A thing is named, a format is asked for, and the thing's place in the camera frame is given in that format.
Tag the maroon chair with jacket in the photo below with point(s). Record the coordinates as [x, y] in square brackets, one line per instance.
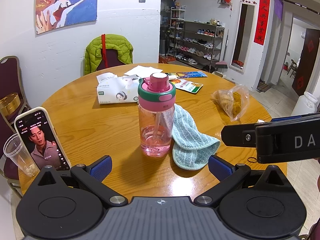
[112, 60]

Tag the red vertical couplet banner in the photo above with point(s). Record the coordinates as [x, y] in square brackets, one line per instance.
[261, 17]

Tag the green puffer jacket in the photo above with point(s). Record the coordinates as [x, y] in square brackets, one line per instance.
[95, 55]

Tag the brown door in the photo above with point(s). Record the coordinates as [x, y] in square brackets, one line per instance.
[308, 62]

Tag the teal striped cleaning cloth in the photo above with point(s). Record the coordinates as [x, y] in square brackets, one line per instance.
[186, 137]

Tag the wooden chair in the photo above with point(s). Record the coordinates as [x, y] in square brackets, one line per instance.
[292, 67]

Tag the white framed wall mirror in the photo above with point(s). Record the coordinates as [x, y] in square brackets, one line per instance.
[241, 37]

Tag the orange green snack packet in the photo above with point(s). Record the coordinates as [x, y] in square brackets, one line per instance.
[187, 85]

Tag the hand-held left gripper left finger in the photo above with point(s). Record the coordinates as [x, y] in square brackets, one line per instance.
[101, 168]

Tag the clear bag of snacks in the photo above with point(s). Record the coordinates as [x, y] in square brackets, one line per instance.
[231, 101]

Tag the white tissue pack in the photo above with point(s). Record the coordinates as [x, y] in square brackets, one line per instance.
[117, 93]

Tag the smartphone with lit screen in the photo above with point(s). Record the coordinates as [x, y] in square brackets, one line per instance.
[42, 140]

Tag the white plastic jug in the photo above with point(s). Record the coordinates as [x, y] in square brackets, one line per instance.
[305, 103]

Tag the anime wall poster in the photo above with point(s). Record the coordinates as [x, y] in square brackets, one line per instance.
[66, 2]

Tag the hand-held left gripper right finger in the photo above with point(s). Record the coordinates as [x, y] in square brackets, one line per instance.
[219, 168]

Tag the purple curtain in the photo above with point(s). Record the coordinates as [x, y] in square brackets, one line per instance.
[278, 6]

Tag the white paper sheet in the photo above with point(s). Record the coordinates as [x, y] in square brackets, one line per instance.
[142, 70]

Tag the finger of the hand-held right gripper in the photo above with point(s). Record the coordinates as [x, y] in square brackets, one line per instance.
[235, 135]

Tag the pink dustpan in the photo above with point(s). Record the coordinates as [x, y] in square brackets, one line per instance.
[222, 65]

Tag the pink water bottle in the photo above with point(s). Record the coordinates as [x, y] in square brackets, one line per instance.
[156, 115]

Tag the shoe rack with shoes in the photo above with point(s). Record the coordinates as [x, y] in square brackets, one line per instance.
[197, 45]

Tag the tall metal shelf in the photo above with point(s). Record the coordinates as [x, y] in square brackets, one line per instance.
[177, 17]

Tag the clear plastic cup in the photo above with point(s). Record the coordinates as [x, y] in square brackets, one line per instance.
[20, 155]

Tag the gold round container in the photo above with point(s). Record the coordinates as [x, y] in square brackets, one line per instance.
[8, 103]

